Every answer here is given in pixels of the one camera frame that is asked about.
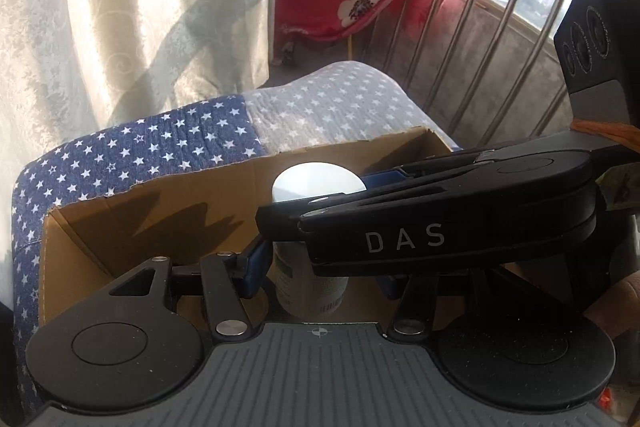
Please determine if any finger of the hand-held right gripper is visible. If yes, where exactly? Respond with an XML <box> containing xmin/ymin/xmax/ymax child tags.
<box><xmin>361</xmin><ymin>150</ymin><xmax>502</xmax><ymax>192</ymax></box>
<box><xmin>255</xmin><ymin>166</ymin><xmax>506</xmax><ymax>239</ymax></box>

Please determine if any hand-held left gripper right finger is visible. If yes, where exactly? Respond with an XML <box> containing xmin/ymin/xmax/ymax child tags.
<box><xmin>377</xmin><ymin>271</ymin><xmax>501</xmax><ymax>339</ymax></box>

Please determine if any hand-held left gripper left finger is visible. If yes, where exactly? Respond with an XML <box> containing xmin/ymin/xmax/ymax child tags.
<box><xmin>107</xmin><ymin>237</ymin><xmax>275</xmax><ymax>342</ymax></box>

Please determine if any white and teal pill bottle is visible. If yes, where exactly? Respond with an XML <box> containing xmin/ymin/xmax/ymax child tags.
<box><xmin>271</xmin><ymin>162</ymin><xmax>367</xmax><ymax>315</ymax></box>

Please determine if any brown cardboard box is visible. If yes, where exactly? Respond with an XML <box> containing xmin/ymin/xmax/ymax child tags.
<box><xmin>37</xmin><ymin>127</ymin><xmax>457</xmax><ymax>329</ymax></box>

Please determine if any person's right hand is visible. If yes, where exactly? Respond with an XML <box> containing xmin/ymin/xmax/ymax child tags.
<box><xmin>585</xmin><ymin>268</ymin><xmax>640</xmax><ymax>340</ymax></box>

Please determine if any metal railing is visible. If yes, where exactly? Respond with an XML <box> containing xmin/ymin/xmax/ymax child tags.
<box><xmin>345</xmin><ymin>0</ymin><xmax>640</xmax><ymax>152</ymax></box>

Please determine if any cream patterned curtain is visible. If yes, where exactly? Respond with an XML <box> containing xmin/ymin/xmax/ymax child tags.
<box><xmin>0</xmin><ymin>0</ymin><xmax>277</xmax><ymax>168</ymax></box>

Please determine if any orange cord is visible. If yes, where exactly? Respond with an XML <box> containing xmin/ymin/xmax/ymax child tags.
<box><xmin>570</xmin><ymin>119</ymin><xmax>640</xmax><ymax>142</ymax></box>

